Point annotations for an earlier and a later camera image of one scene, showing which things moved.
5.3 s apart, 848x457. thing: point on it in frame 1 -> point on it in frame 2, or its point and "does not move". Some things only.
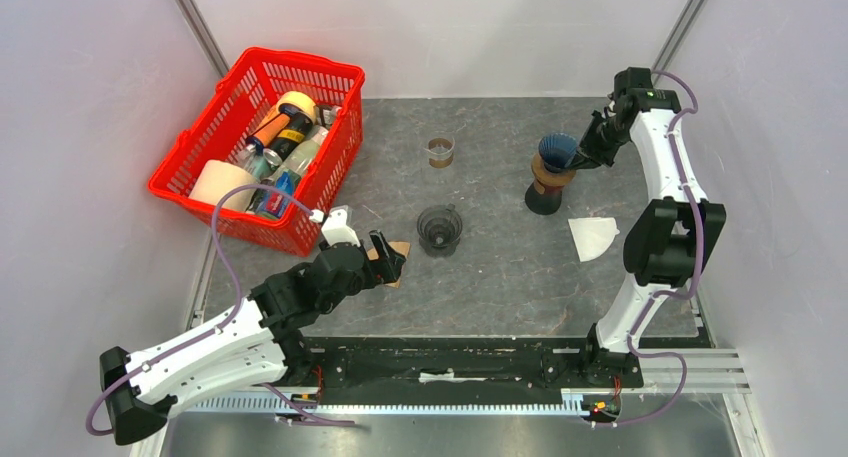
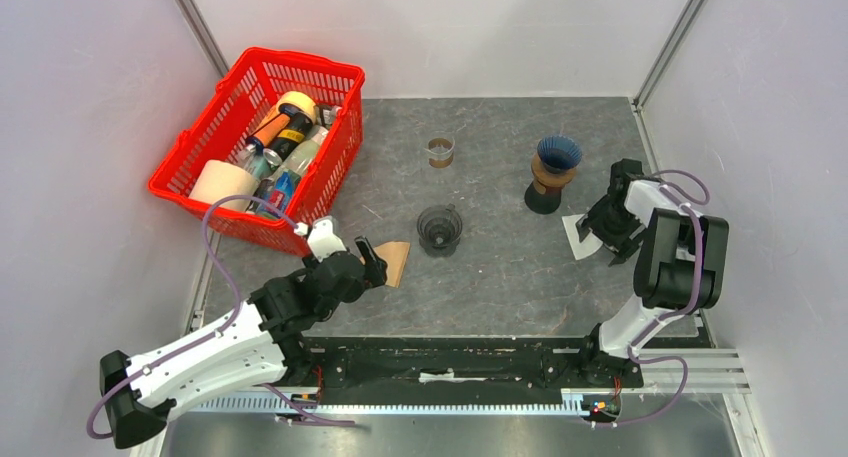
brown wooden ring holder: [543, 178] does not move
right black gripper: [588, 148] -> [622, 244]
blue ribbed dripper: [556, 150] does not move
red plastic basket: [228, 121] does not move
